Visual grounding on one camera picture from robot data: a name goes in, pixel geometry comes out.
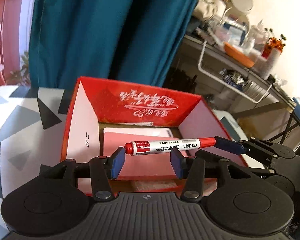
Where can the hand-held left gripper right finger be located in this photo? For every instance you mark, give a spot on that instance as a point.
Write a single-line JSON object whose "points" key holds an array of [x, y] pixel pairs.
{"points": [[177, 165]]}

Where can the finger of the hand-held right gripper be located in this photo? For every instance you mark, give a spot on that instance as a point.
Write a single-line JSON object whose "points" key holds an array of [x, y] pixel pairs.
{"points": [[227, 143], [252, 166]]}

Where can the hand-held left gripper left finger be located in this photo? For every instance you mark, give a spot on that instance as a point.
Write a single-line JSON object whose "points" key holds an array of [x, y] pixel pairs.
{"points": [[117, 162]]}

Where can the red whiteboard marker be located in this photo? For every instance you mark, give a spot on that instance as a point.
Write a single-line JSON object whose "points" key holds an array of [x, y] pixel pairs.
{"points": [[165, 146]]}

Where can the white power bank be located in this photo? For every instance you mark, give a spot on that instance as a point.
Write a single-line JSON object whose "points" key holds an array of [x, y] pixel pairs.
{"points": [[140, 131]]}

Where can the red strawberry cardboard box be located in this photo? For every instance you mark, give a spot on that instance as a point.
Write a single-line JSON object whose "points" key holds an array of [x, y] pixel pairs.
{"points": [[140, 100]]}

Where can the black side table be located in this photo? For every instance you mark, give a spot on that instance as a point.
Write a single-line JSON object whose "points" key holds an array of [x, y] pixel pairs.
{"points": [[298, 130]]}

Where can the cluttered grey desk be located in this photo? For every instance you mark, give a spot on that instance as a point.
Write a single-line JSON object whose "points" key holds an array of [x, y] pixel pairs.
{"points": [[272, 97]]}

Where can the orange plastic tray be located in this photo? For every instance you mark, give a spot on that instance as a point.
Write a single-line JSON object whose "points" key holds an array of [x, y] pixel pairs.
{"points": [[240, 56]]}

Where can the red vase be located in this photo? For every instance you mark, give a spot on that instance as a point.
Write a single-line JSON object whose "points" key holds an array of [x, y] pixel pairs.
{"points": [[265, 52]]}

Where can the clear acrylic organizer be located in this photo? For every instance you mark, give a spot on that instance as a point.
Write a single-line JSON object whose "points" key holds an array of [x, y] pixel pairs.
{"points": [[258, 33]]}

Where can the teal curtain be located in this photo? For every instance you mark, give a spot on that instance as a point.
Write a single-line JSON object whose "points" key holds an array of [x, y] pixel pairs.
{"points": [[110, 30]]}

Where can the pink room wall poster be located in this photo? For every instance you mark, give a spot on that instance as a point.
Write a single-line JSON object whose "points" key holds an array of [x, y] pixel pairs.
{"points": [[7, 30]]}

